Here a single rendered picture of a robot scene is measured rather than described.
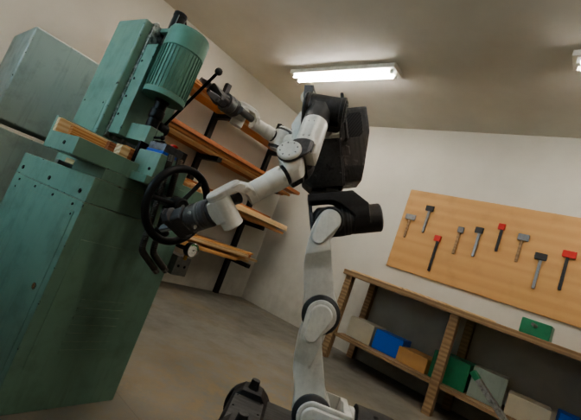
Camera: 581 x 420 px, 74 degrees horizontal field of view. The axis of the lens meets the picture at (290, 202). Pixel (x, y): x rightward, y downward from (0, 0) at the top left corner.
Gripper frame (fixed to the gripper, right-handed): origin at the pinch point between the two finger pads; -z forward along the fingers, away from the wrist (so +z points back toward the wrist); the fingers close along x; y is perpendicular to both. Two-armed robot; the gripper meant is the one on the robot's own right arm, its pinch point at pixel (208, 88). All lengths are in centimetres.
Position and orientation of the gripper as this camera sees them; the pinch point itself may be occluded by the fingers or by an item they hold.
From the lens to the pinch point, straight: 179.7
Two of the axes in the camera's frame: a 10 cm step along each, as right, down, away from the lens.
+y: -7.4, 6.3, 2.2
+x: 4.5, 7.2, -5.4
